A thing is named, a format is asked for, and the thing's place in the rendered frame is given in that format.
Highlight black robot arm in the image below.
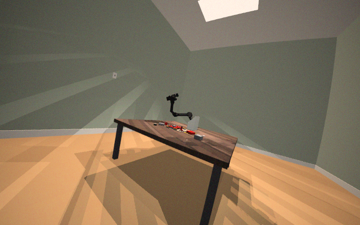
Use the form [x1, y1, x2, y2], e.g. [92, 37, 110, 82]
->
[166, 96, 193, 120]

